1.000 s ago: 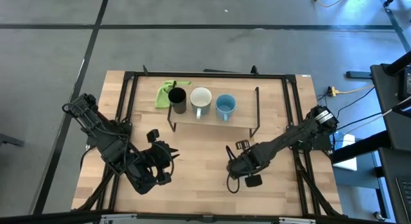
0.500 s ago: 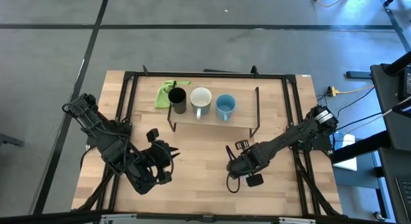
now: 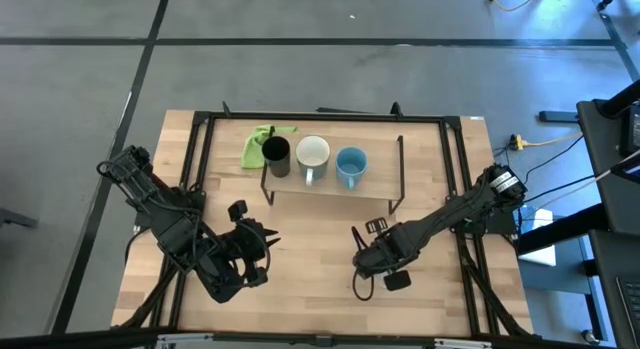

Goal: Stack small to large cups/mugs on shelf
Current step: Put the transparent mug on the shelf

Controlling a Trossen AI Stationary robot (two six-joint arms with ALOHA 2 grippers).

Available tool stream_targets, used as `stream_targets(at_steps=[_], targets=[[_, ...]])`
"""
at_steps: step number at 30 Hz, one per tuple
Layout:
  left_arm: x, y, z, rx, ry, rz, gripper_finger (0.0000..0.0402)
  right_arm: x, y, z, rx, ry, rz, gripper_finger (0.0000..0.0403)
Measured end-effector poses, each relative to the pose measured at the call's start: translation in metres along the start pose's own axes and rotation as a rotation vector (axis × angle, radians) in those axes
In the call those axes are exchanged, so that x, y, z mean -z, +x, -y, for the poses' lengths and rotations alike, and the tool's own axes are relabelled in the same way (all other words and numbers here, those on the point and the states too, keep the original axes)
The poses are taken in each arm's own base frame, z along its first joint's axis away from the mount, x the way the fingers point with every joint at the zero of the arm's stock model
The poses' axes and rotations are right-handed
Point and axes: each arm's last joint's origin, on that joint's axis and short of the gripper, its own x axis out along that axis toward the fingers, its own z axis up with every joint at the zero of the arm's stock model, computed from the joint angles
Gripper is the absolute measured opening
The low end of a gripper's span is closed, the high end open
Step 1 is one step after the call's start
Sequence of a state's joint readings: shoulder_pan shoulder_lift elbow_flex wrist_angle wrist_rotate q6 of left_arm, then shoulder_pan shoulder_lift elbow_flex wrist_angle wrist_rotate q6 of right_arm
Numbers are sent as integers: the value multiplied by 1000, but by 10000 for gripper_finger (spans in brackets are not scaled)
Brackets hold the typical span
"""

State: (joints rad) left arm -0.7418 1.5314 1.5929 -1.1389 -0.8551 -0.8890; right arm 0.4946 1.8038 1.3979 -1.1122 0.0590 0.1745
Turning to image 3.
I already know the black handleless cup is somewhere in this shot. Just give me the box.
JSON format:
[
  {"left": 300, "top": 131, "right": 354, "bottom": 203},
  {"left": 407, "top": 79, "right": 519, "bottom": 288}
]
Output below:
[{"left": 261, "top": 135, "right": 292, "bottom": 179}]

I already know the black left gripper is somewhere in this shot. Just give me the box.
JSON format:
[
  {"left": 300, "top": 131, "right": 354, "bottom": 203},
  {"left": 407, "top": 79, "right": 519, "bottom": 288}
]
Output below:
[{"left": 214, "top": 200, "right": 281, "bottom": 289}]

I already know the grey furniture foot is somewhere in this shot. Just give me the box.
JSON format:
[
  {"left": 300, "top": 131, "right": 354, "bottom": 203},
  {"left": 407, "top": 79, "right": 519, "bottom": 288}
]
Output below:
[{"left": 0, "top": 207, "right": 40, "bottom": 229}]

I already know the pale yellow cable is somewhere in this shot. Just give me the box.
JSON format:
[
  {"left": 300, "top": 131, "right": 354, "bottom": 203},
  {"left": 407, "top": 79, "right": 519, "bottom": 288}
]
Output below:
[{"left": 523, "top": 132, "right": 585, "bottom": 148}]

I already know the yellow floor cable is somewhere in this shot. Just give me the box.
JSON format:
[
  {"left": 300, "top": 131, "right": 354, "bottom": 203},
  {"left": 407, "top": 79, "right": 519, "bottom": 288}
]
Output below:
[{"left": 482, "top": 0, "right": 545, "bottom": 13}]

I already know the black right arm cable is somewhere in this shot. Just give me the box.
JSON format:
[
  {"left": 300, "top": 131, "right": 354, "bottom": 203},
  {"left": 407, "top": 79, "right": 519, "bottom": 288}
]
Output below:
[{"left": 351, "top": 267, "right": 376, "bottom": 303}]

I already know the black desk support beam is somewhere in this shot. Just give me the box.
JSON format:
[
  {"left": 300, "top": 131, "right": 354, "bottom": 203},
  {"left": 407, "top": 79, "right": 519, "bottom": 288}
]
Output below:
[{"left": 515, "top": 202, "right": 609, "bottom": 256}]

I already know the black laptop desk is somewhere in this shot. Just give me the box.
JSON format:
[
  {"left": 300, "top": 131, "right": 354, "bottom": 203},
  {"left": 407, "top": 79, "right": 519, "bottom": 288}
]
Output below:
[{"left": 588, "top": 228, "right": 640, "bottom": 349}]

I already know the grey base plate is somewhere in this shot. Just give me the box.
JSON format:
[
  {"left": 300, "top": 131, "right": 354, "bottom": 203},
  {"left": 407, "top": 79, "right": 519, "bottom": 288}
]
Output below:
[{"left": 538, "top": 110, "right": 580, "bottom": 124}]

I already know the light blue mug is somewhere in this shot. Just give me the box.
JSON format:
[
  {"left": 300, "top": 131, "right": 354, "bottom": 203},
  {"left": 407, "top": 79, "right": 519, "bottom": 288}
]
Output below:
[{"left": 335, "top": 146, "right": 369, "bottom": 191}]

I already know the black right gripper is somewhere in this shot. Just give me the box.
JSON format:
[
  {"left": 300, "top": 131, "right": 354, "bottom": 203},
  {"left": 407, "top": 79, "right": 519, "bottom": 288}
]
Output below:
[{"left": 351, "top": 217, "right": 419, "bottom": 293}]

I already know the black keyboard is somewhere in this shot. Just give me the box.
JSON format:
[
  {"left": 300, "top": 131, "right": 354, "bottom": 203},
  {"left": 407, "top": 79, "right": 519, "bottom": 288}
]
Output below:
[{"left": 616, "top": 276, "right": 640, "bottom": 338}]

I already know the teal mug with white handle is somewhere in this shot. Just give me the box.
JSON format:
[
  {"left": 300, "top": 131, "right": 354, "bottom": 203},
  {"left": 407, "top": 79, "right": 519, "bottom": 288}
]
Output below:
[{"left": 295, "top": 134, "right": 332, "bottom": 187}]

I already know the wooden shelf with black legs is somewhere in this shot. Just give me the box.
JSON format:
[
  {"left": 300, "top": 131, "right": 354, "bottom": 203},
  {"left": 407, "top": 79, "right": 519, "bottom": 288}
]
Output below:
[{"left": 259, "top": 123, "right": 407, "bottom": 215}]

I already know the white box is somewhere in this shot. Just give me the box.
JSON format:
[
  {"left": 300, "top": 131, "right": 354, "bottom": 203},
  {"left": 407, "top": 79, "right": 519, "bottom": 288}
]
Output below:
[{"left": 519, "top": 204, "right": 557, "bottom": 268}]

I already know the black desktop device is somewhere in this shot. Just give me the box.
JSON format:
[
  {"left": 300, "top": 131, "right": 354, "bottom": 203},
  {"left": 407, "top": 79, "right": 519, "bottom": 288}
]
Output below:
[{"left": 621, "top": 102, "right": 640, "bottom": 158}]

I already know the black horizontal rig rail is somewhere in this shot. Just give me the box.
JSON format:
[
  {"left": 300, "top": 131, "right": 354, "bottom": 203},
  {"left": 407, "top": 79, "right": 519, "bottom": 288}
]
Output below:
[{"left": 0, "top": 327, "right": 640, "bottom": 349}]

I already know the black metal table frame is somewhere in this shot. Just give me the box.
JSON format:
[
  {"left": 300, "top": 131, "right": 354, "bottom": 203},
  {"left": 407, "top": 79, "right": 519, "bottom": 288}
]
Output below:
[{"left": 110, "top": 101, "right": 535, "bottom": 340}]

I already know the black floor cable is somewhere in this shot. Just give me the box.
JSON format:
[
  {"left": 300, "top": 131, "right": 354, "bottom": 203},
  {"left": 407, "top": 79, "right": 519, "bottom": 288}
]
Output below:
[
  {"left": 524, "top": 134, "right": 585, "bottom": 185},
  {"left": 519, "top": 175, "right": 596, "bottom": 205}
]

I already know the white cable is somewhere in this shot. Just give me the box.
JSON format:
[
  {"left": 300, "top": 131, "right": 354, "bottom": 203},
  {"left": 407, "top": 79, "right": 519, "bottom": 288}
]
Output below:
[{"left": 522, "top": 149, "right": 640, "bottom": 221}]

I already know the green cloth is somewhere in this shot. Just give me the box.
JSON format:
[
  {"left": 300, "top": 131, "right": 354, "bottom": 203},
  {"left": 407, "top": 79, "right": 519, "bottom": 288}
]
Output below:
[{"left": 240, "top": 124, "right": 299, "bottom": 170}]

